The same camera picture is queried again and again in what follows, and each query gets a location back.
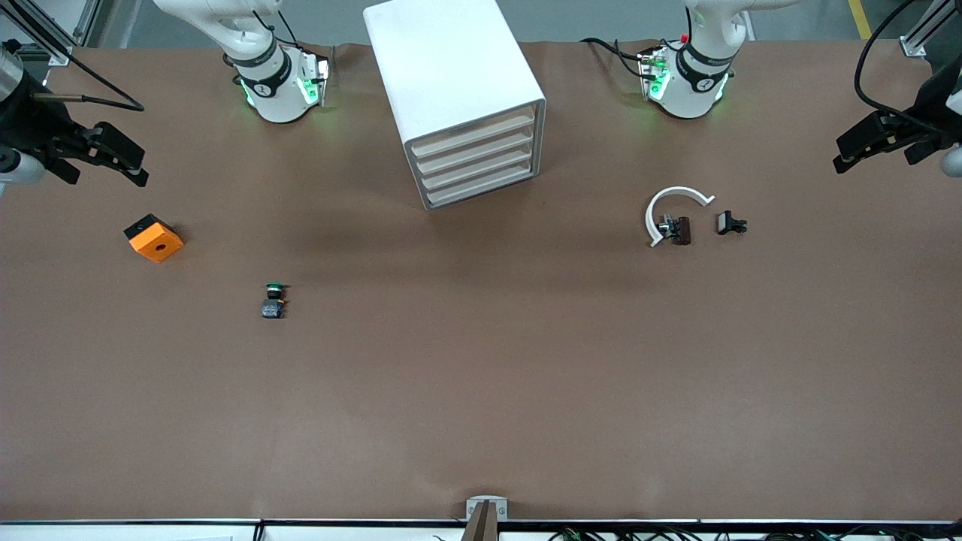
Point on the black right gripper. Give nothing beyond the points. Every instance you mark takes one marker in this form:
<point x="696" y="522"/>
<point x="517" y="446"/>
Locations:
<point x="31" y="126"/>

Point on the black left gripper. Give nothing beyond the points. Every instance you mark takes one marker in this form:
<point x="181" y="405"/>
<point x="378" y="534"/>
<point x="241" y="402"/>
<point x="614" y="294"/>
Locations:
<point x="929" y="113"/>

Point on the green push button switch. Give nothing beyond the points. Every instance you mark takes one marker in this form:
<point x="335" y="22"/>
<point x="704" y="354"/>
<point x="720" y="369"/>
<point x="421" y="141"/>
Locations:
<point x="273" y="304"/>

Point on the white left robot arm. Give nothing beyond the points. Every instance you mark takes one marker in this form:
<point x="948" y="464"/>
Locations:
<point x="695" y="83"/>

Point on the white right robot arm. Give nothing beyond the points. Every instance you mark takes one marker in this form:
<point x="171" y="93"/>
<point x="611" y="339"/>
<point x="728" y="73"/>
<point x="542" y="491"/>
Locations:
<point x="274" y="83"/>

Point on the white drawer cabinet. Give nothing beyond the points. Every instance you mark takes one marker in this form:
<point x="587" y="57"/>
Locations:
<point x="443" y="68"/>

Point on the orange and black block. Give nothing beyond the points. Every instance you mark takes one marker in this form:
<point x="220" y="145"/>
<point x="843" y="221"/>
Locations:
<point x="158" y="244"/>

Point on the black small clip part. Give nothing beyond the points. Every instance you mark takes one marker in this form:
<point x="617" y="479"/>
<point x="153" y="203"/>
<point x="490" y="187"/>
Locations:
<point x="727" y="223"/>

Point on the white curved plastic part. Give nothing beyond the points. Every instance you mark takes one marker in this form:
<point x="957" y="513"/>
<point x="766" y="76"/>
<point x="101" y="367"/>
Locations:
<point x="680" y="191"/>

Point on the brown small electrical component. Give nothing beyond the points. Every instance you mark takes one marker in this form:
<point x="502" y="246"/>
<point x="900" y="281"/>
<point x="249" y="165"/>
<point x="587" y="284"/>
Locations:
<point x="681" y="231"/>

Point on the aluminium frame extrusion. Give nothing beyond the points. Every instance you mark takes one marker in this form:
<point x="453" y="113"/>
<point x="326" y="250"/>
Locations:
<point x="928" y="30"/>
<point x="45" y="41"/>

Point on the white table edge rail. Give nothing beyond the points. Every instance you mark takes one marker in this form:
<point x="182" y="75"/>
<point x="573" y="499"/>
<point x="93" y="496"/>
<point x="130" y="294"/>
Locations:
<point x="150" y="530"/>

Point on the grey bracket with post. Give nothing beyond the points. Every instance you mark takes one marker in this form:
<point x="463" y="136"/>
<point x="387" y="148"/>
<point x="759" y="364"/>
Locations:
<point x="486" y="518"/>

